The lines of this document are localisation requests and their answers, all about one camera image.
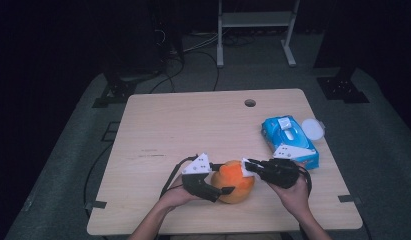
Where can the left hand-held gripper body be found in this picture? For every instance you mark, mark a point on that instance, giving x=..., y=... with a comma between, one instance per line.
x=198, y=185

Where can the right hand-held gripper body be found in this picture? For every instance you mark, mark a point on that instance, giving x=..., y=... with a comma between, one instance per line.
x=281, y=173

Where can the orange plush toy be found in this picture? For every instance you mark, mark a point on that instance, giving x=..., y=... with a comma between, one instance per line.
x=233, y=186

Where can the white wet wipe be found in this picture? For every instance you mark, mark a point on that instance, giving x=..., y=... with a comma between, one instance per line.
x=246, y=171

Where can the blue wet wipe pack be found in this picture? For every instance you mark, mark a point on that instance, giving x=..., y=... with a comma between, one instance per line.
x=276, y=135

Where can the person's left hand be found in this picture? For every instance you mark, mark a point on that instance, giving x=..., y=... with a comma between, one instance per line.
x=176, y=196

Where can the person's right hand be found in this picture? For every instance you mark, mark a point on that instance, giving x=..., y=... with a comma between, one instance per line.
x=293, y=200

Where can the white round pack lid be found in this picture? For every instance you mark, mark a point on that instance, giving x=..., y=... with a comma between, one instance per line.
x=313, y=128

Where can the grey tape strip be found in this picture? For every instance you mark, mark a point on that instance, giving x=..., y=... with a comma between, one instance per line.
x=96, y=204
x=349, y=199

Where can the black stand base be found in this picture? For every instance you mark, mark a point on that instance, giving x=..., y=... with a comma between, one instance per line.
x=118, y=92
x=341, y=89

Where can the white metal stand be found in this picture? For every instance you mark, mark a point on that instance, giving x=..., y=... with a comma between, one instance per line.
x=256, y=19

